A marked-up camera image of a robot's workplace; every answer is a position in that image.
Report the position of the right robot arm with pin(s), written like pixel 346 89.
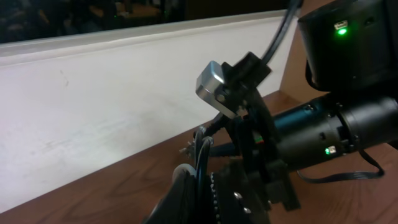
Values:
pixel 351 57

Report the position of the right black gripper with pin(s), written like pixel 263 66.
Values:
pixel 254 142

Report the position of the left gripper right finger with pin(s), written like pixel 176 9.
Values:
pixel 235 200

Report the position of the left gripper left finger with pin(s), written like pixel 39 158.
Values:
pixel 178 205

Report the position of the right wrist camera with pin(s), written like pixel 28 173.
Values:
pixel 209 86

